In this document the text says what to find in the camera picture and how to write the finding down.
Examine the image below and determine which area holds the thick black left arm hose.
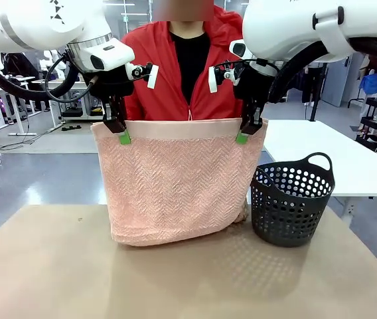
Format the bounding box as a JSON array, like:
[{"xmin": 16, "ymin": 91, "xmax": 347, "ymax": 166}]
[{"xmin": 0, "ymin": 52, "xmax": 78, "ymax": 101}]

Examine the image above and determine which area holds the thick black arm hose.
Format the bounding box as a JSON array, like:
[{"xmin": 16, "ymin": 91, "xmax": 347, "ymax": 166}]
[
  {"xmin": 0, "ymin": 52, "xmax": 78, "ymax": 101},
  {"xmin": 267, "ymin": 37, "xmax": 377, "ymax": 104}
]

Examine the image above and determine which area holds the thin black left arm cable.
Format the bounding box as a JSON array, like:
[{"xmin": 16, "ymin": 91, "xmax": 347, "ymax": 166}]
[{"xmin": 44, "ymin": 52, "xmax": 93, "ymax": 102}]

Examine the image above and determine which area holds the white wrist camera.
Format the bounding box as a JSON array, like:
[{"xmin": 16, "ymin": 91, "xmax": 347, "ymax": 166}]
[
  {"xmin": 124, "ymin": 62, "xmax": 160, "ymax": 90},
  {"xmin": 207, "ymin": 60, "xmax": 244, "ymax": 94}
]

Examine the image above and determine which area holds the pink herringbone towel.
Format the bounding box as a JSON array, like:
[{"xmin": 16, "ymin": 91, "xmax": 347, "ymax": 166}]
[{"xmin": 90, "ymin": 117, "xmax": 269, "ymax": 248}]

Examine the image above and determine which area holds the tall black stand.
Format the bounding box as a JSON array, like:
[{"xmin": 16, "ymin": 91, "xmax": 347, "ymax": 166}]
[{"xmin": 303, "ymin": 62, "xmax": 323, "ymax": 122}]

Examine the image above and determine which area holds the black perforated laundry basket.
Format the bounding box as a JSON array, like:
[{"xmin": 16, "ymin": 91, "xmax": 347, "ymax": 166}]
[{"xmin": 250, "ymin": 152, "xmax": 337, "ymax": 249}]

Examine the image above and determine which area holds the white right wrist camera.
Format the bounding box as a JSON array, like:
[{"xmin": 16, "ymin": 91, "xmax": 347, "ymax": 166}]
[{"xmin": 207, "ymin": 60, "xmax": 244, "ymax": 94}]

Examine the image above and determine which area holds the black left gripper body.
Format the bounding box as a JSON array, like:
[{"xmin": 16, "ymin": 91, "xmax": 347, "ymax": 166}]
[{"xmin": 91, "ymin": 64, "xmax": 136, "ymax": 100}]

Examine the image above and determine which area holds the person in black jacket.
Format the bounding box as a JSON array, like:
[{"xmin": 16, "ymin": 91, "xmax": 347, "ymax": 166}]
[{"xmin": 3, "ymin": 52, "xmax": 52, "ymax": 113}]

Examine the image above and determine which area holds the thick black right arm hose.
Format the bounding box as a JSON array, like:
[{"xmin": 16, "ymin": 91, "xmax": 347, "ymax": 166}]
[{"xmin": 267, "ymin": 37, "xmax": 377, "ymax": 104}]

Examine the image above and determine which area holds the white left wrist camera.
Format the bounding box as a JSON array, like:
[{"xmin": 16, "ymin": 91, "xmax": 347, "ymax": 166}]
[{"xmin": 124, "ymin": 62, "xmax": 160, "ymax": 90}]

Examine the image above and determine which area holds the large white table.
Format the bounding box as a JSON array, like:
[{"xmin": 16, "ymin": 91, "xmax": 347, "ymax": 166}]
[{"xmin": 260, "ymin": 118, "xmax": 377, "ymax": 200}]

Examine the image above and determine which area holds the grey workbench with shelf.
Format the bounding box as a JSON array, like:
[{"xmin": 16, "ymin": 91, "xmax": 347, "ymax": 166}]
[{"xmin": 46, "ymin": 74, "xmax": 105, "ymax": 131}]

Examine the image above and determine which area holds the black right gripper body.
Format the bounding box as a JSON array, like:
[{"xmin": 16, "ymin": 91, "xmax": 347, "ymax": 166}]
[{"xmin": 233, "ymin": 64, "xmax": 277, "ymax": 102}]

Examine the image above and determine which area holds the person in red jacket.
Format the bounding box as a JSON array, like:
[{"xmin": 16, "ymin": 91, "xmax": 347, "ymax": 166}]
[{"xmin": 120, "ymin": 0, "xmax": 253, "ymax": 122}]

